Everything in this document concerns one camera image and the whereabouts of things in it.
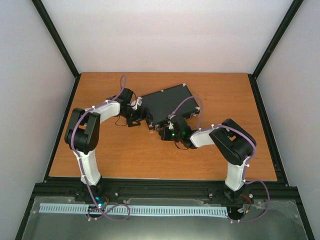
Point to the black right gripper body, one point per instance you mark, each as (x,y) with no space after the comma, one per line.
(176,137)

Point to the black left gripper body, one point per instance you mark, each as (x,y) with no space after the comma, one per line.
(132,117)

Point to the black poker set case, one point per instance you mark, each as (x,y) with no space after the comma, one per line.
(162,103)

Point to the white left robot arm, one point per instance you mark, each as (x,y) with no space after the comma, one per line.
(83,129)

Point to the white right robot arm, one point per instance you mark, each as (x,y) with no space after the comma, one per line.
(236,145)

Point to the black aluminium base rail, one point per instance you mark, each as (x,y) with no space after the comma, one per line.
(118,190)

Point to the light blue cable duct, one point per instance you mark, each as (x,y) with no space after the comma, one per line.
(136,210)

